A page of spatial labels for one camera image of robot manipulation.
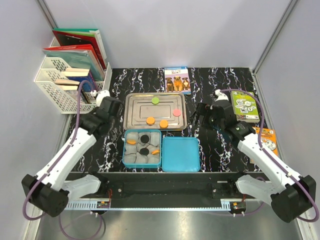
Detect orange cookie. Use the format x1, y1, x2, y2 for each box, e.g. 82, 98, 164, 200
159, 119, 169, 129
126, 139, 137, 145
146, 117, 156, 125
151, 149, 160, 155

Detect black cookie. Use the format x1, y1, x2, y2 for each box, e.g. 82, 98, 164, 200
139, 147, 150, 156
140, 134, 150, 144

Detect blue tin lid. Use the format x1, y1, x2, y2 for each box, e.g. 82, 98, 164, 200
161, 136, 201, 173

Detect black cookie bottom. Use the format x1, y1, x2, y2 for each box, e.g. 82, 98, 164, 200
139, 147, 150, 156

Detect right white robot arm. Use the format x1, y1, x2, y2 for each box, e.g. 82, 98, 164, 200
192, 89, 320, 223

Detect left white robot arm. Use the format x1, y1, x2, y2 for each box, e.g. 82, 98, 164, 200
21, 90, 124, 221

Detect green booklet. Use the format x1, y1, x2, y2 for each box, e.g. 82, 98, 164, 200
230, 91, 260, 123

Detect pink cookie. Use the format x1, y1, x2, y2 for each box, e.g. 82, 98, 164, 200
172, 108, 182, 117

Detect white file organizer rack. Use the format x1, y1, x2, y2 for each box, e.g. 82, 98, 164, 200
34, 53, 112, 114

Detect dark paperback books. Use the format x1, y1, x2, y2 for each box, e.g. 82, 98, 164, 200
54, 78, 90, 104

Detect white paper cupcake liners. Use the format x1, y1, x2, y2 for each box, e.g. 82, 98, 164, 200
124, 131, 161, 165

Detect blue paperback books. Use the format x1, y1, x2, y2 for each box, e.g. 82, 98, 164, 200
61, 68, 99, 93

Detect orange cookie bottom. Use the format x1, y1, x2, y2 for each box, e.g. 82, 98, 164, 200
159, 119, 169, 129

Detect blue cookie tin box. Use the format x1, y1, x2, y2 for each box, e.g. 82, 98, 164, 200
121, 129, 163, 169

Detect dog picture book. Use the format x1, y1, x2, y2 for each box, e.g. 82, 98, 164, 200
164, 66, 191, 95

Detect green cookie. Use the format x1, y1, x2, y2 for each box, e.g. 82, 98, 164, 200
151, 97, 160, 105

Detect orange booklet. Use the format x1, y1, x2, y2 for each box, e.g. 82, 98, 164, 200
261, 128, 279, 156

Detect teal and red folders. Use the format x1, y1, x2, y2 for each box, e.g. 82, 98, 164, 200
42, 44, 105, 81

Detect green and red folders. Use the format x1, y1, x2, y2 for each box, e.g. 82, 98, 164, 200
52, 28, 107, 70

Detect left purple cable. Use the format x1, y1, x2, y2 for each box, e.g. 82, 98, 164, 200
22, 79, 106, 240

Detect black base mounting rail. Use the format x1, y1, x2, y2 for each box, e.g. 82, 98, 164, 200
94, 172, 257, 201

